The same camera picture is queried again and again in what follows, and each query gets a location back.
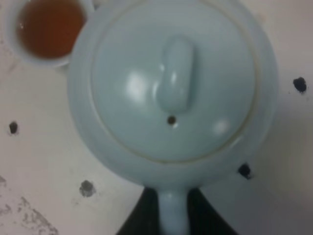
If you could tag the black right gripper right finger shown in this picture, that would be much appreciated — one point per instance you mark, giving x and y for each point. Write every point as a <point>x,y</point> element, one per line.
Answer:
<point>203,218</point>

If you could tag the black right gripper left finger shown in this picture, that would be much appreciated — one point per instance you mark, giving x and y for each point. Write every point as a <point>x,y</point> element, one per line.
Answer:
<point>144,219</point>

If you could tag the light blue porcelain teapot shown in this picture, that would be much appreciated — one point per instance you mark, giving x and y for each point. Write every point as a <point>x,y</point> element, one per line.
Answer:
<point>172,94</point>

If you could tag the near light blue teacup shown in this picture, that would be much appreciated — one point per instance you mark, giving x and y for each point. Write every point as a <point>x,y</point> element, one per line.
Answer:
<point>44,32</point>

